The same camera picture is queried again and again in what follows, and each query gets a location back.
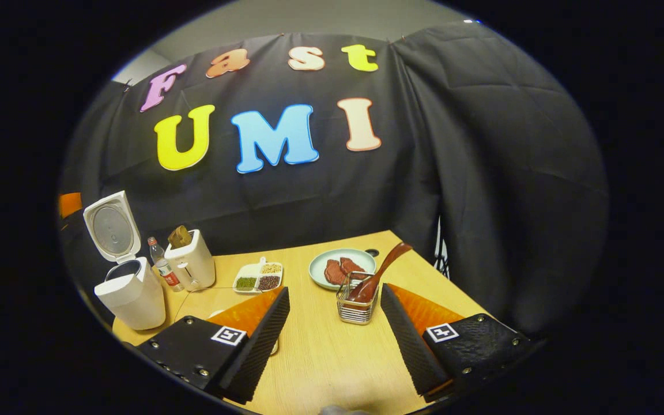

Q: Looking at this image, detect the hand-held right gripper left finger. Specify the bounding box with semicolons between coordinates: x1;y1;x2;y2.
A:
136;286;291;404

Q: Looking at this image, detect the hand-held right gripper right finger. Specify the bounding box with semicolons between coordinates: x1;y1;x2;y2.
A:
379;282;546;404

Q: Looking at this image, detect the brown wooden spoon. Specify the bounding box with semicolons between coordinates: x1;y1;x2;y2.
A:
346;242;413;304

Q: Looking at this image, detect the white rice cooker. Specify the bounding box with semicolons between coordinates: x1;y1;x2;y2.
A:
82;190;167;331

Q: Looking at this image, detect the white divided grain dish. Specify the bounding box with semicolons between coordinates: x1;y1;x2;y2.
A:
232;257;284;295

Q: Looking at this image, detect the red meat piece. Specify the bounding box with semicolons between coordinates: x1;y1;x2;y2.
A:
325;259;347;286
339;257;367;277

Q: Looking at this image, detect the pale green plate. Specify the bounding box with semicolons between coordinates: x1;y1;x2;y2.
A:
309;248;377;291

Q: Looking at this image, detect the white toaster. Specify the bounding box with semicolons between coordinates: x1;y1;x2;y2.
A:
164;229;216;291

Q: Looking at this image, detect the clear plastic water bottle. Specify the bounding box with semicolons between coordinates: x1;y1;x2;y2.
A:
148;236;184;293

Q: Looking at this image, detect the black backdrop cloth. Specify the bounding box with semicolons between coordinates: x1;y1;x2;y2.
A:
58;22;609;341

